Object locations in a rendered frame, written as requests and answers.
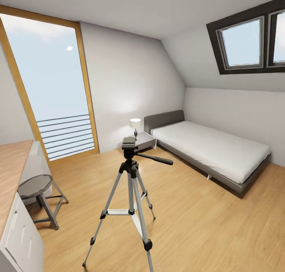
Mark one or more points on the camera tripod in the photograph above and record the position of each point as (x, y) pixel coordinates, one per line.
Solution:
(132, 168)

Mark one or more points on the desk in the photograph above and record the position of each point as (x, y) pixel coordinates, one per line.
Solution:
(21, 246)

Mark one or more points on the fixed window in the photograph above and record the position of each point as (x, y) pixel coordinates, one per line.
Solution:
(251, 41)
(46, 58)

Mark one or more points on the table lamp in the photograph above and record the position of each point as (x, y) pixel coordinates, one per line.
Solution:
(135, 123)

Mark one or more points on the taboret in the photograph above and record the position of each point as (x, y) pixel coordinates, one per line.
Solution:
(35, 187)

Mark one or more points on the bed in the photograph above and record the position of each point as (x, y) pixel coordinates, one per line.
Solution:
(228, 158)

